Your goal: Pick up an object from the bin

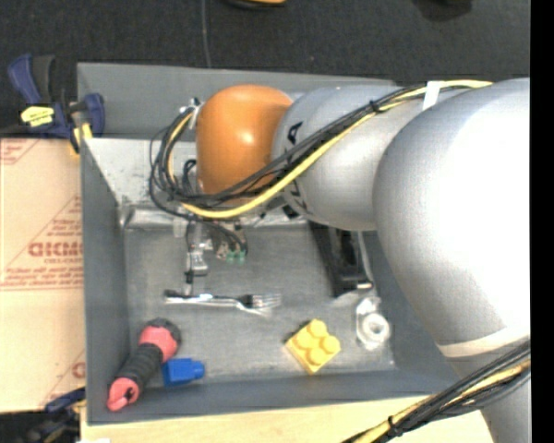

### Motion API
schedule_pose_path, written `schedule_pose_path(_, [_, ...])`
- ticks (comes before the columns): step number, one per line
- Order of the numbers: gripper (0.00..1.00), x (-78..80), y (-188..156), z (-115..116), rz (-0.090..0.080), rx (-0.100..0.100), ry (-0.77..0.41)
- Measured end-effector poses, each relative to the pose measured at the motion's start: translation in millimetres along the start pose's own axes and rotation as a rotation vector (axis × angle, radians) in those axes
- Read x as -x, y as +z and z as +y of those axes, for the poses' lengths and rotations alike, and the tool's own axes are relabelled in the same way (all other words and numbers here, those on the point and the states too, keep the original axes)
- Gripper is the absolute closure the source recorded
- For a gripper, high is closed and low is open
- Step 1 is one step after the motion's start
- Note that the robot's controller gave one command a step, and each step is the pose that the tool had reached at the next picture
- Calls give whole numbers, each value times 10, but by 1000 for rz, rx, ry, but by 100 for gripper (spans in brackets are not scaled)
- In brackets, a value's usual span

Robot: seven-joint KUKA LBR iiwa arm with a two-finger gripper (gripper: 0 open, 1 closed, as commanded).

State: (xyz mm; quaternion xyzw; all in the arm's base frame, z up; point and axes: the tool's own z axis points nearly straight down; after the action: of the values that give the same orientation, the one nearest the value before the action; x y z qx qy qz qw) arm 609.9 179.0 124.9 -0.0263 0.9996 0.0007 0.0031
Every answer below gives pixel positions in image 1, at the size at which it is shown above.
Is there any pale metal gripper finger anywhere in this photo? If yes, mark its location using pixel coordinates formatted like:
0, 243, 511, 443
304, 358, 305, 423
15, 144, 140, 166
181, 256, 211, 297
187, 231, 209, 258

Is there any silver metal fork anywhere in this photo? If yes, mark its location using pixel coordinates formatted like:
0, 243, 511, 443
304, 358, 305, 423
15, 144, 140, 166
163, 290, 283, 317

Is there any grey metal bin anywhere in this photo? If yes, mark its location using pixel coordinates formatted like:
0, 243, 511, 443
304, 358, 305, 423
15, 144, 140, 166
76, 61, 464, 426

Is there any blue toy brick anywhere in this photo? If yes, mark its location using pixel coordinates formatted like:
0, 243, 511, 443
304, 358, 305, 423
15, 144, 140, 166
160, 357, 207, 389

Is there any yellow toy brick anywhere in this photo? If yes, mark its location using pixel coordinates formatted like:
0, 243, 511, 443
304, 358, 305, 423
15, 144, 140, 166
283, 317, 343, 376

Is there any brown cardboard board red print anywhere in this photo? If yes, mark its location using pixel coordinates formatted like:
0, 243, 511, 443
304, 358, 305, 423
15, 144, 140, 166
0, 137, 87, 415

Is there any clear glass piece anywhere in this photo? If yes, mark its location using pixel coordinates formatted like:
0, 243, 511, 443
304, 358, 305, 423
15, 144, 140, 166
354, 295, 392, 353

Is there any pink and black handle tool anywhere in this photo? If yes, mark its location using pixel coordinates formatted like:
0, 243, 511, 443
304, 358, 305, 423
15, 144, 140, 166
106, 317, 183, 413

